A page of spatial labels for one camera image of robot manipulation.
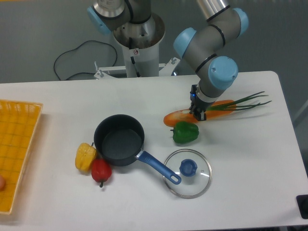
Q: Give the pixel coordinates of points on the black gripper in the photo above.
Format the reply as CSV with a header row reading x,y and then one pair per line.
x,y
198,106

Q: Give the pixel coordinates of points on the green onion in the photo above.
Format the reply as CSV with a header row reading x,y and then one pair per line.
x,y
240,103

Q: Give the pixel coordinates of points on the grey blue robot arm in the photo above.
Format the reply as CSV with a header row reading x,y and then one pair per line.
x,y
197,48

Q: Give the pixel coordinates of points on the green bell pepper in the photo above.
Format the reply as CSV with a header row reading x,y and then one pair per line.
x,y
185,132

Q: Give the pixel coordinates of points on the orange baguette bread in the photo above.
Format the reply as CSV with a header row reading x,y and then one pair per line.
x,y
173,118

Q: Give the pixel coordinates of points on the glass lid blue knob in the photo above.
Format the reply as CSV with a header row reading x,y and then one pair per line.
x,y
195,172

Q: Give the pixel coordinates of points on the red bell pepper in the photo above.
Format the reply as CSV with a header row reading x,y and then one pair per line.
x,y
101,171

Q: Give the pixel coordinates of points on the yellow bell pepper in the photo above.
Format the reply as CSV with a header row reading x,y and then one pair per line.
x,y
85,156

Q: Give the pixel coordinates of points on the black box table corner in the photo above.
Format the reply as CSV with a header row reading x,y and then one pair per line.
x,y
302,202

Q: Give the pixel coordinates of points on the yellow woven basket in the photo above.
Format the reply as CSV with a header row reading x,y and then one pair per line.
x,y
18,123

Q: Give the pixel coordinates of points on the black saucepan blue handle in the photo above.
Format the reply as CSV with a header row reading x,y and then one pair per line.
x,y
119,140

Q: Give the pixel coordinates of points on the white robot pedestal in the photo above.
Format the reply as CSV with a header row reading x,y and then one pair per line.
x,y
140,48

